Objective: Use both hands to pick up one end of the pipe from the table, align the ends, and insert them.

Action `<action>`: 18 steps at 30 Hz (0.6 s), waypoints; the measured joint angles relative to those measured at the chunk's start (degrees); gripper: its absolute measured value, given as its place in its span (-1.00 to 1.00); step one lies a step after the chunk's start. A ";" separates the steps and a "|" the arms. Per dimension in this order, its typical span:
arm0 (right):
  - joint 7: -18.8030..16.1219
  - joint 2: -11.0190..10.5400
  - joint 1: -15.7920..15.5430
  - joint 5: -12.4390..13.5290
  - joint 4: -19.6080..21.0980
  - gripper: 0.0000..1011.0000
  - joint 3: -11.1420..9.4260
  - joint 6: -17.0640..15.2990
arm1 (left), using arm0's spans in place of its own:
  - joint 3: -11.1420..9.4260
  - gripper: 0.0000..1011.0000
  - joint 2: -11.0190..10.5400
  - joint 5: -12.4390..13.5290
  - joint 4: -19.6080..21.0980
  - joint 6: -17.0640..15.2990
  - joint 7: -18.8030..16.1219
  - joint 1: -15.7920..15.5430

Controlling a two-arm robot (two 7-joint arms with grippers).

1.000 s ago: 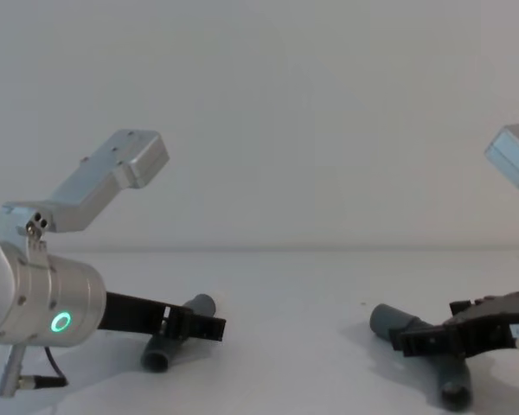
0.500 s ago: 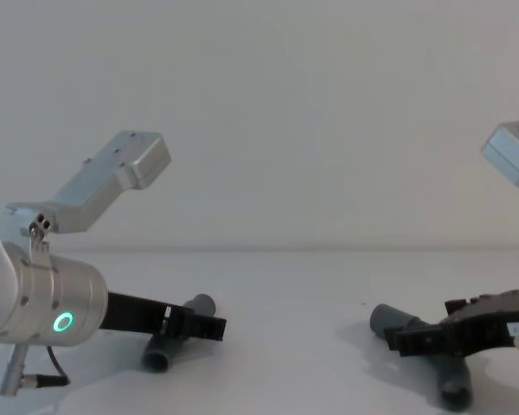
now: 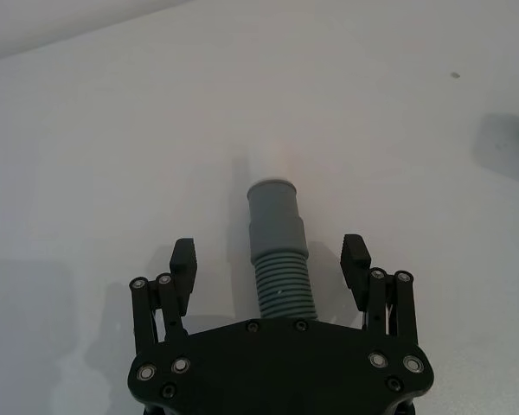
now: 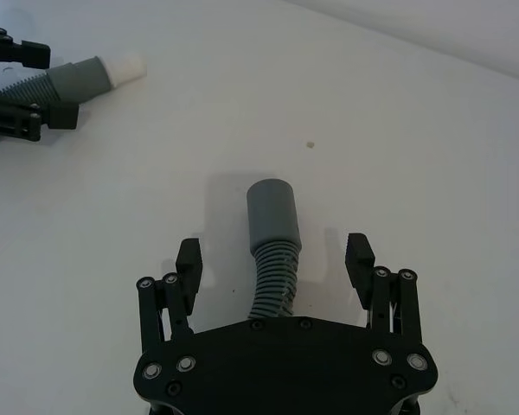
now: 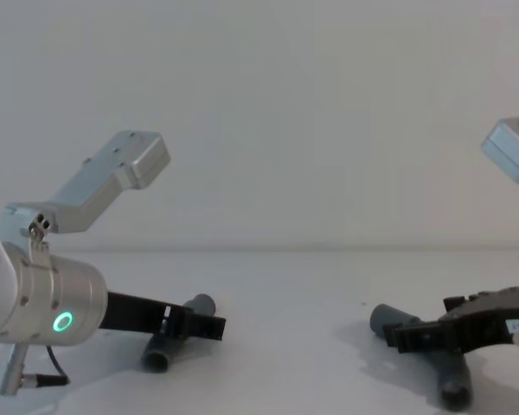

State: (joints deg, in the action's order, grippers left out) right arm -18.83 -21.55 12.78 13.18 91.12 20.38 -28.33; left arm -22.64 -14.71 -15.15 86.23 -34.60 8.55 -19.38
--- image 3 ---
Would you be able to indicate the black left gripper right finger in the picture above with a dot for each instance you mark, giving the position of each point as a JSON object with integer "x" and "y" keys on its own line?
{"x": 355, "y": 268}

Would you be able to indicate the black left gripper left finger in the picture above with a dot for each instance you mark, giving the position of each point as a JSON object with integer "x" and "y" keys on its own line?
{"x": 181, "y": 276}

